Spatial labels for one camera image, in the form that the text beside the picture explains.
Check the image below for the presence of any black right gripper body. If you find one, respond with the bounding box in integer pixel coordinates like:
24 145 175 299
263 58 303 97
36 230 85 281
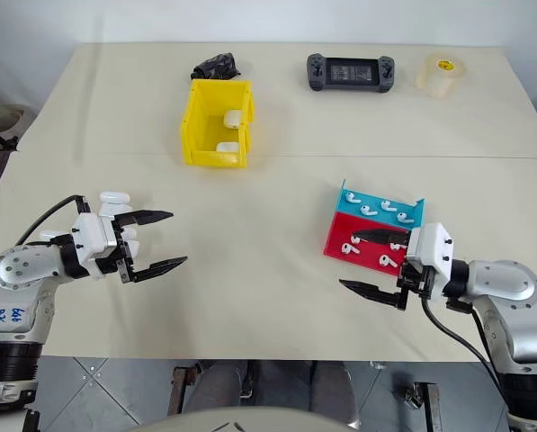
398 264 432 299

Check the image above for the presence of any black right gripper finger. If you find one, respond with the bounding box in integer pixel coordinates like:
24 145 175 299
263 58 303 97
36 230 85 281
338 278 409 312
352 228 413 247

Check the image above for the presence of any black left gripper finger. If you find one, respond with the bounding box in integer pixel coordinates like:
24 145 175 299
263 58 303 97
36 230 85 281
112 209 175 231
119 256 189 285

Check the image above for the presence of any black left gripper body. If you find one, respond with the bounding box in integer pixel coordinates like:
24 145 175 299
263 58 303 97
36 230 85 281
112 224 138 273

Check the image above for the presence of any yellow plastic bin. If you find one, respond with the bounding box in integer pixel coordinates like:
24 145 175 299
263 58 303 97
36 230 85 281
180 78 256 170

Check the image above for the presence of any red and teal tray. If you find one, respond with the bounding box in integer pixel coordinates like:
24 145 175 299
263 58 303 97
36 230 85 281
323 178 427 271

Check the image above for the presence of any dark grey rounded shape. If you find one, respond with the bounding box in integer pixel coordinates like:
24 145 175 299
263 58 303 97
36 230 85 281
184 359 251 413
308 359 357 424

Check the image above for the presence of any rusty metal table bar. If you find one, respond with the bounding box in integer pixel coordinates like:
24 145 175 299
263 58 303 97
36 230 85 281
167 366 198 418
405 381 444 432

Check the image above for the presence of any black camouflage fabric pouch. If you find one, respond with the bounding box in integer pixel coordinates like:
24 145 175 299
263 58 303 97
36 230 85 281
190 52 243 83

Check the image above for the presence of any dark grey handheld game controller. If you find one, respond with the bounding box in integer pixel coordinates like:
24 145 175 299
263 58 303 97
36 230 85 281
306 53 396 94

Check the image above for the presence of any clear adhesive tape roll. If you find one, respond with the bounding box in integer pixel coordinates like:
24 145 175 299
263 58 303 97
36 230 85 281
414 52 469 98

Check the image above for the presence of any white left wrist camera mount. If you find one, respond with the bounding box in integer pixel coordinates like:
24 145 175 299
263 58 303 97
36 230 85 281
71 212 119 281

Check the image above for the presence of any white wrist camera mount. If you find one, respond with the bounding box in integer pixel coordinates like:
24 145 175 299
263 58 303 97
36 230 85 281
405 221 454 303
71 212 119 281

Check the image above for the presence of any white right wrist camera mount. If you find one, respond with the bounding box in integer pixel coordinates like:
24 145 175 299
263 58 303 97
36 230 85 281
405 221 454 303

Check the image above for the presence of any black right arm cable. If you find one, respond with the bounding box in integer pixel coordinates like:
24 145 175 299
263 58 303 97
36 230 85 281
420 287 513 418

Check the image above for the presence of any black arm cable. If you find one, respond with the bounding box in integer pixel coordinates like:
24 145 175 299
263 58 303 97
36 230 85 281
420 287 513 418
14 194 92 248

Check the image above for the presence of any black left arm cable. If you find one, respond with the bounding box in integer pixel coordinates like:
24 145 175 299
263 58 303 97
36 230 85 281
14 194 92 248

